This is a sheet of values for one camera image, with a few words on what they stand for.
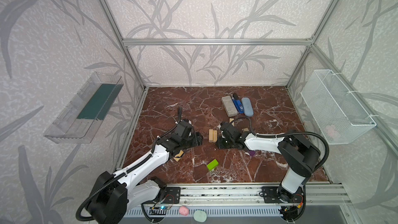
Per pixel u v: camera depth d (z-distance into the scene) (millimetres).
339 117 628
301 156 464
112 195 390
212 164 823
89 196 377
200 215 666
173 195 734
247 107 1050
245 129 958
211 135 915
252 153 881
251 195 752
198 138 753
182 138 632
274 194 736
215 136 913
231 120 1001
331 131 732
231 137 707
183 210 679
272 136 530
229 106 1054
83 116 642
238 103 1058
